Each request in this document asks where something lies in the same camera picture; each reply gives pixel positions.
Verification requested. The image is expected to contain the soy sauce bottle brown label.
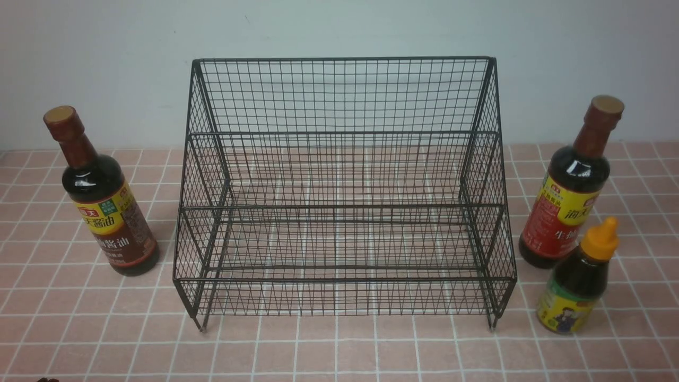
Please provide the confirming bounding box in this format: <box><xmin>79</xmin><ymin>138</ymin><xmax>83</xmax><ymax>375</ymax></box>
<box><xmin>43</xmin><ymin>106</ymin><xmax>160</xmax><ymax>276</ymax></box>

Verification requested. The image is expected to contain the soy sauce bottle red label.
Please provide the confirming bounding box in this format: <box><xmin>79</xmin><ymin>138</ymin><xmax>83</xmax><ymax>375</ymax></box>
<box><xmin>518</xmin><ymin>95</ymin><xmax>625</xmax><ymax>269</ymax></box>

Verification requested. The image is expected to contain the small bottle orange cap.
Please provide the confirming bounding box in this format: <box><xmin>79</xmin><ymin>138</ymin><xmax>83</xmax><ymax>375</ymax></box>
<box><xmin>536</xmin><ymin>216</ymin><xmax>619</xmax><ymax>335</ymax></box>

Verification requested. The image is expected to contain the black wire shelf rack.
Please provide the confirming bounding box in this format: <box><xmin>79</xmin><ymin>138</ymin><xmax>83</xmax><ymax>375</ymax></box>
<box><xmin>172</xmin><ymin>56</ymin><xmax>517</xmax><ymax>331</ymax></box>

